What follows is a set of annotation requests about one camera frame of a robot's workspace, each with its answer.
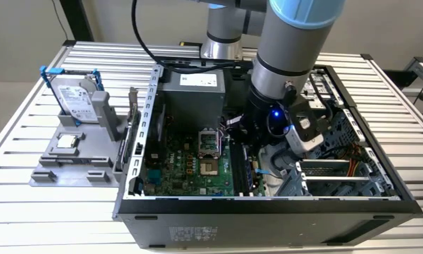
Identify dark RAM stick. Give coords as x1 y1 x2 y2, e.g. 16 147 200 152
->
241 144 253 193

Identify black RAM slot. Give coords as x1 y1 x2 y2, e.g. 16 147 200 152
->
229 144 241 197
235 144 247 197

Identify metal socket cover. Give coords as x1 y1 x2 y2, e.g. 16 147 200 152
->
199 128 221 159

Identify grey power supply unit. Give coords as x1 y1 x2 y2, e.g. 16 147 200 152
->
160 67 228 133

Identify CPU socket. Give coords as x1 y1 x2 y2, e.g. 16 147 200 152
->
199 157 220 177

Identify grey metal drive cage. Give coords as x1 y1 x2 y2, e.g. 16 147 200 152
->
302 66 337 117

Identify green motherboard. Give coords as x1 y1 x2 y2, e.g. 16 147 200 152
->
143 129 269 198

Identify metal disk bay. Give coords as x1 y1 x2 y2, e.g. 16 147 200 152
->
277 158 393 197

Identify black PC case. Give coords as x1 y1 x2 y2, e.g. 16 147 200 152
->
112 55 423 250

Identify grey parts rack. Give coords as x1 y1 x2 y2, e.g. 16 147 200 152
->
28 87 143 189

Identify hard disk in blue carrier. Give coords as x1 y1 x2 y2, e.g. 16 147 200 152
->
39 66 107 126

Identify silver CPU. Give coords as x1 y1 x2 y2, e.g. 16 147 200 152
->
56 136 79 149

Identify thin wire locking lever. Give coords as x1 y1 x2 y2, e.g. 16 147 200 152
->
216 126 224 157

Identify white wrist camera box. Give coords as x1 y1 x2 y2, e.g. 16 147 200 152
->
284 117 326 155

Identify black looped cable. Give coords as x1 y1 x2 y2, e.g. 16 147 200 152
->
270 152 302 177

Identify red yellow orange wire bundle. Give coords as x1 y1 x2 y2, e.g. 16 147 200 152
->
345 142 368 178

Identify graphics card with metal bracket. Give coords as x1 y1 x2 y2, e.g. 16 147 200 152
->
115 88 143 174

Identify black upright post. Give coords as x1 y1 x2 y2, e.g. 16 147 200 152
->
59 0 96 42

